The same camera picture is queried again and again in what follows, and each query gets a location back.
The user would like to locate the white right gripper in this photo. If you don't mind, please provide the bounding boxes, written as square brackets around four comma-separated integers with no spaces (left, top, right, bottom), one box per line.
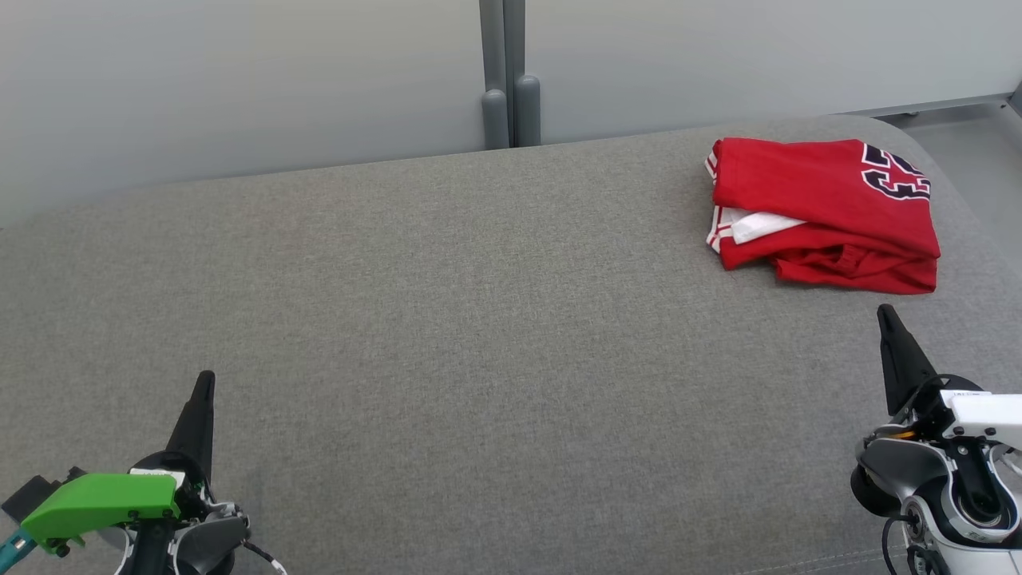
[877,303,1022,450]

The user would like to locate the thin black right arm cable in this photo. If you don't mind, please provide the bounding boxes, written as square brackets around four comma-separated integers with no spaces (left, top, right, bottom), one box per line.
[881,511,947,575]

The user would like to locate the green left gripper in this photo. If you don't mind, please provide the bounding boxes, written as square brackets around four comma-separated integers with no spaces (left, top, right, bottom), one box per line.
[20,370,216,557]

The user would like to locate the red shorts with white stripe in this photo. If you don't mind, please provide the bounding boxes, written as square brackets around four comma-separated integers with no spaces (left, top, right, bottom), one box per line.
[719,222,939,295]

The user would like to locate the grey partition post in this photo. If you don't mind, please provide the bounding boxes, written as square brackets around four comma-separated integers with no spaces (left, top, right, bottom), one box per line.
[503,0,542,149]
[479,0,512,151]

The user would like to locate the teal left camera connector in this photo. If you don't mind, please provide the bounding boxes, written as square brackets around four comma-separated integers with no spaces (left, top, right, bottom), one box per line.
[0,527,37,572]

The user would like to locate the red shirt with white sleeves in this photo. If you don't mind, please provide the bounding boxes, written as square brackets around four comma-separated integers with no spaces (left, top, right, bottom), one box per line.
[704,137,941,260]

